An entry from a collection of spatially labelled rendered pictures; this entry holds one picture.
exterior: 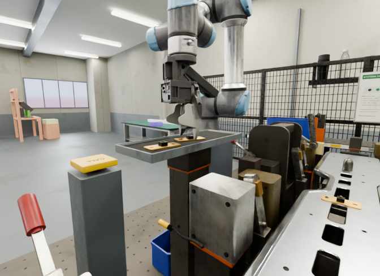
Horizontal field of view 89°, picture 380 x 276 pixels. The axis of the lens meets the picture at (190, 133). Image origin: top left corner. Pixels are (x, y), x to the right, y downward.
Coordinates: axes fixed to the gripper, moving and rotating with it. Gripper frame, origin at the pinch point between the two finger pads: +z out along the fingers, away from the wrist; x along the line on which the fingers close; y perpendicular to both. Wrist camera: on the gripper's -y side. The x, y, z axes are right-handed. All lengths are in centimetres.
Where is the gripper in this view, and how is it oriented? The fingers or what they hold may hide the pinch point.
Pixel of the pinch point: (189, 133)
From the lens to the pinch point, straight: 54.4
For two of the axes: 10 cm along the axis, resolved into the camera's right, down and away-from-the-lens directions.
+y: -8.8, 0.7, -4.7
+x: 4.7, 1.3, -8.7
